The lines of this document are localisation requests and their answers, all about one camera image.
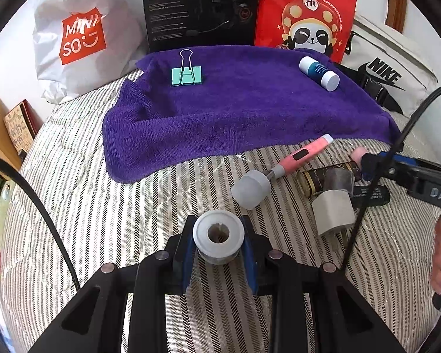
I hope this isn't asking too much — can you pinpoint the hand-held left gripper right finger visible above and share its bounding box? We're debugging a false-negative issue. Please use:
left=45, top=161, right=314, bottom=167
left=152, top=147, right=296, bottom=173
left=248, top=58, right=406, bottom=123
left=239, top=215, right=407, bottom=353

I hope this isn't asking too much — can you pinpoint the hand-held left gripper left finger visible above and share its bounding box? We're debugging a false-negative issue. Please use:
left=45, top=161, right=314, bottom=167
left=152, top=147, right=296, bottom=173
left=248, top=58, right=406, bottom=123
left=27, top=215, right=199, bottom=353

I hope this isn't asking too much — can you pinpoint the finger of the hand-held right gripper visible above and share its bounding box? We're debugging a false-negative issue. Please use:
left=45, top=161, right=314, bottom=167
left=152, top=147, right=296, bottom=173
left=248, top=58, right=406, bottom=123
left=361, top=152, right=408, bottom=188

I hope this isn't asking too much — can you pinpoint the black tube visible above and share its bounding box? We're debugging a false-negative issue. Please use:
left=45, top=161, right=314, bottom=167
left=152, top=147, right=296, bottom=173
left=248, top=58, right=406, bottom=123
left=353, top=186, right=390, bottom=208

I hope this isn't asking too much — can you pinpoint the dark grey cap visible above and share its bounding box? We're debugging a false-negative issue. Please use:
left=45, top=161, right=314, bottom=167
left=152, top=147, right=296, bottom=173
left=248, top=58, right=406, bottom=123
left=323, top=169, right=355, bottom=195

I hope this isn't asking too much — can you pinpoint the white tape roll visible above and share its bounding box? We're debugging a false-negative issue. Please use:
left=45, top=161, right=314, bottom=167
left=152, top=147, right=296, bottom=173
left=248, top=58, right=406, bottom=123
left=192, top=210, right=245, bottom=264

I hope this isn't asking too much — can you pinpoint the brown and gold tube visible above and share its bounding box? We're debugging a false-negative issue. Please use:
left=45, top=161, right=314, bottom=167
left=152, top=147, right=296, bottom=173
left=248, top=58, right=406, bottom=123
left=297, top=160, right=363, bottom=197

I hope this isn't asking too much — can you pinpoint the frosted white cap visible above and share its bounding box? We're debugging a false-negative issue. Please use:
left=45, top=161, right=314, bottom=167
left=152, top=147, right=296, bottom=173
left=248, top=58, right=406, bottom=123
left=231, top=171, right=270, bottom=211

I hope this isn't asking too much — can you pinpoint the pink electric toothbrush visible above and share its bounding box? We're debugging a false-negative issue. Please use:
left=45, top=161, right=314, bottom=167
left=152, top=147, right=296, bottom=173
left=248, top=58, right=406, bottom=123
left=266, top=134, right=334, bottom=182

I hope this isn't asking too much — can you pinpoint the striped bed sheet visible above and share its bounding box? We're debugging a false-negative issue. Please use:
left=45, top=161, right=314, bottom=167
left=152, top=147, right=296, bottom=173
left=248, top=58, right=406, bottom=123
left=0, top=70, right=441, bottom=353

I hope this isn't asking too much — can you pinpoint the white bottle with blue label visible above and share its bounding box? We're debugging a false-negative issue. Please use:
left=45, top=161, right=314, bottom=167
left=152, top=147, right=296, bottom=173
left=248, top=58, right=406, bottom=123
left=299, top=56, right=340, bottom=92

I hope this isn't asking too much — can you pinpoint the white tote bag black logo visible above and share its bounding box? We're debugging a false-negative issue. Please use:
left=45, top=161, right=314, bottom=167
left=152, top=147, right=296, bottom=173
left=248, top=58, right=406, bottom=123
left=342, top=13, right=441, bottom=118

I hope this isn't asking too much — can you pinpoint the purple towel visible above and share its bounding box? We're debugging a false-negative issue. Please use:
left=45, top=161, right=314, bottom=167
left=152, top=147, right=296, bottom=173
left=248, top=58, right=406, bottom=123
left=102, top=44, right=403, bottom=184

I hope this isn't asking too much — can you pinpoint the green binder clip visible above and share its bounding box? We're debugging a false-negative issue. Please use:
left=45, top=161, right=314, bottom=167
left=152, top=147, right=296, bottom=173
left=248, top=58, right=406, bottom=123
left=171, top=49, right=204, bottom=87

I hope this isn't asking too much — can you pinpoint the red panda print bag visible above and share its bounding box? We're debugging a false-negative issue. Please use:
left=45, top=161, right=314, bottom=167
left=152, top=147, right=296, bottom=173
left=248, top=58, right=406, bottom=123
left=253, top=0, right=359, bottom=64

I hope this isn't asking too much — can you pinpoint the brown printed picture board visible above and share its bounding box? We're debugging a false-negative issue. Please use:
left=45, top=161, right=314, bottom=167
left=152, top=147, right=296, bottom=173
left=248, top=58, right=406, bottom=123
left=4, top=101, right=38, bottom=155

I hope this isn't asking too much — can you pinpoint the black cardboard box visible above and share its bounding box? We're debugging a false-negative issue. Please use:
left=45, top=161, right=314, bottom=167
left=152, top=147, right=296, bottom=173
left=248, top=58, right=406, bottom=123
left=140, top=0, right=261, bottom=54

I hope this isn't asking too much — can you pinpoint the white shopping bag orange logo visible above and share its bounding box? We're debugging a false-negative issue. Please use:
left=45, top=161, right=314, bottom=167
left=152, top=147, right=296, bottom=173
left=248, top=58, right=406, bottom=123
left=33, top=0, right=149, bottom=104

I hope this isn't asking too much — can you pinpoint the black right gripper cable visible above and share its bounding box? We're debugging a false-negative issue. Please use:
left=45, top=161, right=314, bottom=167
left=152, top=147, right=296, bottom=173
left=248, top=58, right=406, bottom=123
left=339, top=84, right=441, bottom=270

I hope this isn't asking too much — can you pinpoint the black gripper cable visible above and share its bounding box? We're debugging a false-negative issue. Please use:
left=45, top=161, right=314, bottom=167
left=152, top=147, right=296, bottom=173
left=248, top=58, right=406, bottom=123
left=0, top=152, right=82, bottom=292
left=339, top=84, right=441, bottom=270

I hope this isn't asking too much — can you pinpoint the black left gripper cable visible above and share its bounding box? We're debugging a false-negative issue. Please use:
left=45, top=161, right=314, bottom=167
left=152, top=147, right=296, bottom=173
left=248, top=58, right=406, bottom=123
left=0, top=152, right=82, bottom=292

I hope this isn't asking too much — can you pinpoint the wooden door frame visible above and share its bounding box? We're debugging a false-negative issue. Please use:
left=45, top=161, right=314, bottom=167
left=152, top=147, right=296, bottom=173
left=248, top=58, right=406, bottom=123
left=387, top=0, right=408, bottom=32

